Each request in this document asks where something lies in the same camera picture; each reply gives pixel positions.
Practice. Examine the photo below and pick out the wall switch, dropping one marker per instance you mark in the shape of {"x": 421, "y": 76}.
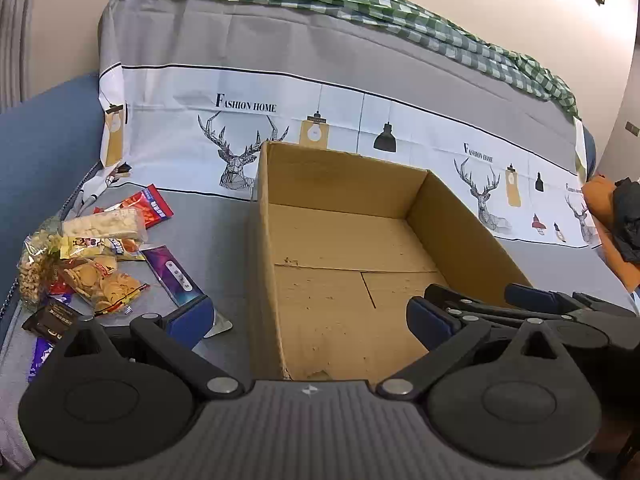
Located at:
{"x": 632, "y": 128}

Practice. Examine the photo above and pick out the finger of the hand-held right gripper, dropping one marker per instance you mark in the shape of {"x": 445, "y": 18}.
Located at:
{"x": 527, "y": 296}
{"x": 500, "y": 310}

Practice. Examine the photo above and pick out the yellow snack packet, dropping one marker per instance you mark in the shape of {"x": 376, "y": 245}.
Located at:
{"x": 82, "y": 246}

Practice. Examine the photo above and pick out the long purple snack packet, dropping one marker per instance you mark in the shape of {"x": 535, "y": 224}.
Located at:
{"x": 167, "y": 270}

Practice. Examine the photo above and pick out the small purple snack packet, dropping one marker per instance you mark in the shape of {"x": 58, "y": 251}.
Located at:
{"x": 40, "y": 357}

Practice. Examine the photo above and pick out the dark brown snack packet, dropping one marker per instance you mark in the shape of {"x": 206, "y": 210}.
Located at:
{"x": 50, "y": 317}

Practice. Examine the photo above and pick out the clear peanut bag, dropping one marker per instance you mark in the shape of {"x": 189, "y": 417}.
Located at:
{"x": 32, "y": 270}

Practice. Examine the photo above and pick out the red spicy snack packet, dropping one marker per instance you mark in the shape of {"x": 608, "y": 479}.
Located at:
{"x": 152, "y": 207}

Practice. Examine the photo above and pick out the clear round biscuit packet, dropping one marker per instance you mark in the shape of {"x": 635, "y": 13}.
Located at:
{"x": 100, "y": 282}

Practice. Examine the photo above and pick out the grey curtain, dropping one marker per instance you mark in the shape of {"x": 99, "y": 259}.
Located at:
{"x": 12, "y": 35}

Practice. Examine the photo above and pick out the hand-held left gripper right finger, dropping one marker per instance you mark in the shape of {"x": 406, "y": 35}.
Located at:
{"x": 430, "y": 321}

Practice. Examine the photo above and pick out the dark cloth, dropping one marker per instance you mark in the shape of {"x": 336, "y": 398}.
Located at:
{"x": 627, "y": 220}

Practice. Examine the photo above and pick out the clear puffed rice packet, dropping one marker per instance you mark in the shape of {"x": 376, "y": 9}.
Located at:
{"x": 105, "y": 222}

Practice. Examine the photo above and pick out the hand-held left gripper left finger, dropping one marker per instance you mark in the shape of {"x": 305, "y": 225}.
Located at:
{"x": 190, "y": 317}

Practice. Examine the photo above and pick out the brown cardboard box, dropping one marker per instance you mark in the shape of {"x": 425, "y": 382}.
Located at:
{"x": 340, "y": 240}

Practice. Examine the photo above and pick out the blue sofa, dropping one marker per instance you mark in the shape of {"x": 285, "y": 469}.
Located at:
{"x": 40, "y": 150}

